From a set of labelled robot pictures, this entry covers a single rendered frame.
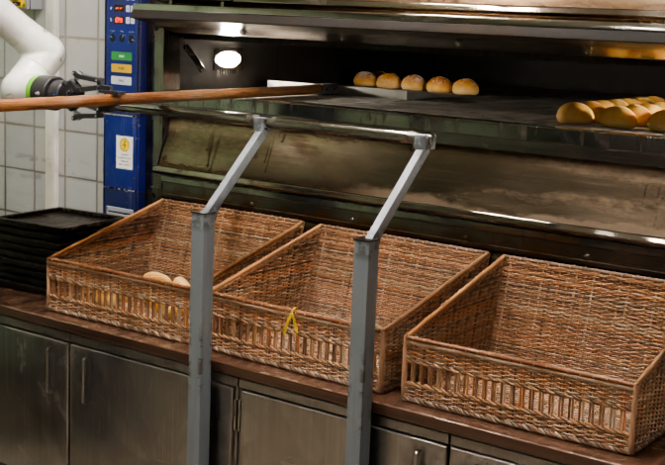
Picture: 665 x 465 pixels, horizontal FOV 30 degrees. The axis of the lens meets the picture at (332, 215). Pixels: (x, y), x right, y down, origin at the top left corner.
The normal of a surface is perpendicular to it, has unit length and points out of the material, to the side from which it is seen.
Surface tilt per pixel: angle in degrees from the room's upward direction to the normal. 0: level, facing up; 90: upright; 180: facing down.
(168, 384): 90
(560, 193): 70
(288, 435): 91
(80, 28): 90
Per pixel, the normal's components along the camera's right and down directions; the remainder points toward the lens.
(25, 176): -0.59, 0.11
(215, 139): -0.54, -0.24
